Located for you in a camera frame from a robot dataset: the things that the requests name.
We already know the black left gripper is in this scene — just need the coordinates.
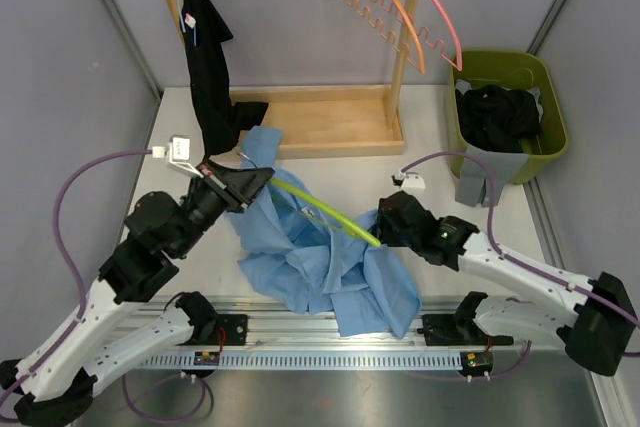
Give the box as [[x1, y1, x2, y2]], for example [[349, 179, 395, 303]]
[[170, 158, 275, 258]]

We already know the grey shirt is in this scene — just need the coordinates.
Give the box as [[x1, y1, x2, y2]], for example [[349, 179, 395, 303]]
[[453, 76, 545, 208]]

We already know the light blue shirt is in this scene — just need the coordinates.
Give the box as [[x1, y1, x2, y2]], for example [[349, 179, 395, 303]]
[[224, 125, 422, 339]]

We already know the black long-sleeve shirt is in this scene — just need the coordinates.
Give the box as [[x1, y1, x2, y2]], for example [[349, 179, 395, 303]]
[[455, 79, 544, 153]]

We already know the pink wavy hanger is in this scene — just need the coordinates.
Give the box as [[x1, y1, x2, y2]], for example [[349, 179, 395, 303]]
[[401, 0, 463, 71]]

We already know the orange wooden hanger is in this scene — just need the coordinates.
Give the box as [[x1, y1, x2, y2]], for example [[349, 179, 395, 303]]
[[341, 0, 427, 74]]

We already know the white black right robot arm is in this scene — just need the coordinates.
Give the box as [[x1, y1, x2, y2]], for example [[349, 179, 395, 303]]
[[375, 191, 639, 376]]

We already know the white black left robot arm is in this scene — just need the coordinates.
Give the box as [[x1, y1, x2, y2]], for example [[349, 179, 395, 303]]
[[1, 160, 274, 426]]

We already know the black t-shirt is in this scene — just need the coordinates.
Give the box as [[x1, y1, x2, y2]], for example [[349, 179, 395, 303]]
[[183, 0, 269, 157]]

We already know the light blue hanger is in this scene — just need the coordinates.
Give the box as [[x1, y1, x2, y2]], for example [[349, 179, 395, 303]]
[[176, 0, 198, 47]]

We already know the wooden clothes rack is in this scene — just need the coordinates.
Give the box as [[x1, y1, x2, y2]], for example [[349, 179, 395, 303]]
[[147, 0, 430, 162]]

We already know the green plastic basket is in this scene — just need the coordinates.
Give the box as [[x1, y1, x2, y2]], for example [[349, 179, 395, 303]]
[[445, 50, 568, 184]]

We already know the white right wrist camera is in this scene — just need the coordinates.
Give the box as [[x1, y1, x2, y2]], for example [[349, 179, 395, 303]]
[[391, 171, 426, 193]]

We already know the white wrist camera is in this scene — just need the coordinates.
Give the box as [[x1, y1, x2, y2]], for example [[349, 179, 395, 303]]
[[391, 171, 426, 193], [150, 135, 202, 178]]

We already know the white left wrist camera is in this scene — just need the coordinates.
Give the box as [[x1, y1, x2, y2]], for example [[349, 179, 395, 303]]
[[150, 135, 202, 178]]

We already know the aluminium rail frame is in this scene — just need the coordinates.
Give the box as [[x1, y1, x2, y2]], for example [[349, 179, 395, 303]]
[[49, 0, 640, 427]]

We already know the white slotted cable duct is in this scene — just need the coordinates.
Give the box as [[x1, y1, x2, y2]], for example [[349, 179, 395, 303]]
[[87, 350, 464, 372]]

